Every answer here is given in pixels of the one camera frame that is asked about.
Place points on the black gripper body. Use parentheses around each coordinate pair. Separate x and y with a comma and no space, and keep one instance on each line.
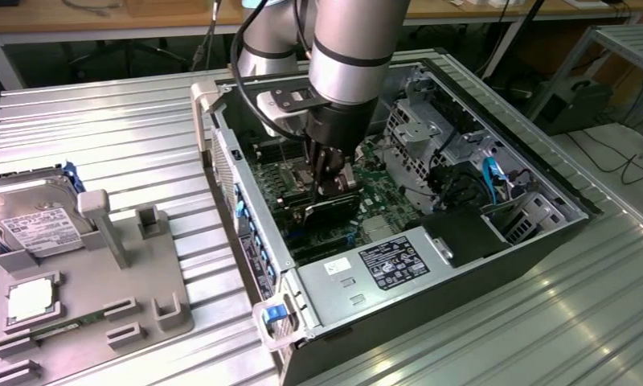
(339,124)

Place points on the black graphics card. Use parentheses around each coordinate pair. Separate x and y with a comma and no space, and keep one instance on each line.
(329,217)

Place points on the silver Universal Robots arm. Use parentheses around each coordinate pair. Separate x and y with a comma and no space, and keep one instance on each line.
(348,48)

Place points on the green motherboard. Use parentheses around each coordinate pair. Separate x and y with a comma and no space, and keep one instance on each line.
(377,205)

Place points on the metal disk bay cage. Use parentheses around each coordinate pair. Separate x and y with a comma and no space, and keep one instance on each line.
(424,140)

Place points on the grey power supply unit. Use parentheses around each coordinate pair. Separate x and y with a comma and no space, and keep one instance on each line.
(375,277)

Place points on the black open PC case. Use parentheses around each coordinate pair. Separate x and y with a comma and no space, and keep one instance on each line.
(461,289)

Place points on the blue case latch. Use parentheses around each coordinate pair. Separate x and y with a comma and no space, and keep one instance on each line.
(275,314)

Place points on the black box on floor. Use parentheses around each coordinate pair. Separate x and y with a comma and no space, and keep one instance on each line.
(576,104)

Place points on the blue disk carrier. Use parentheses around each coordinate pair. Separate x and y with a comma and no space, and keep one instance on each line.
(69,177)

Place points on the hard disk with white label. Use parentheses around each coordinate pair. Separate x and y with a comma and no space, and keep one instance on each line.
(32,225)

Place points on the grey parts rack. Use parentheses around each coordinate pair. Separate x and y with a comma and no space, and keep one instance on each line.
(85,305)

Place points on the metal slat side table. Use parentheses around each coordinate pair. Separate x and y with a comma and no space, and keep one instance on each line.
(630,42)

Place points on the green RAM stick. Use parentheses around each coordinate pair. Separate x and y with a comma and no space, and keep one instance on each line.
(72,323)

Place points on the silver CPU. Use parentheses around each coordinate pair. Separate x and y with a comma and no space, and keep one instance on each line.
(29,299)

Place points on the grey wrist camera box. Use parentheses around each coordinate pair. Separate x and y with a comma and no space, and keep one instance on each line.
(284,108)

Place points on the wooden desk with white frame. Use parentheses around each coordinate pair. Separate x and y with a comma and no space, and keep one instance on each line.
(139,20)

